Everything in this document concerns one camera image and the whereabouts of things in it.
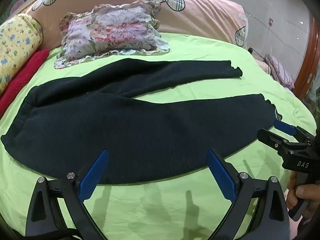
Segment black fleece pants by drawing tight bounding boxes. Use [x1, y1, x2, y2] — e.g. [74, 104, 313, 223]
[1, 59, 278, 184]

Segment person's right hand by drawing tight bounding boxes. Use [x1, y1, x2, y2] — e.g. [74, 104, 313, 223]
[286, 171, 320, 219]

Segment green bed sheet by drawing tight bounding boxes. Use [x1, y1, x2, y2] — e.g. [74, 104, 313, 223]
[1, 34, 316, 239]

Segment brown wooden cabinet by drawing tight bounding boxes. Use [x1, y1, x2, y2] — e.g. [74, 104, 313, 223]
[298, 15, 319, 118]

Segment pink plaid cloth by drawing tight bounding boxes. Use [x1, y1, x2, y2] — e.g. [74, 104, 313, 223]
[255, 54, 295, 90]

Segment red folded blanket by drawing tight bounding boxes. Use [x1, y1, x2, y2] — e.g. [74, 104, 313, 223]
[0, 49, 50, 117]

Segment pink headboard cover with bows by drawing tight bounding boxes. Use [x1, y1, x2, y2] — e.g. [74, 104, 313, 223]
[26, 0, 248, 50]

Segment yellow cartoon print quilt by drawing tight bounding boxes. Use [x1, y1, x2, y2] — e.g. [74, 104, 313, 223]
[0, 14, 43, 93]

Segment floral ruffled pillow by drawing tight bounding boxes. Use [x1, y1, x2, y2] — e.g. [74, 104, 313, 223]
[54, 0, 170, 69]

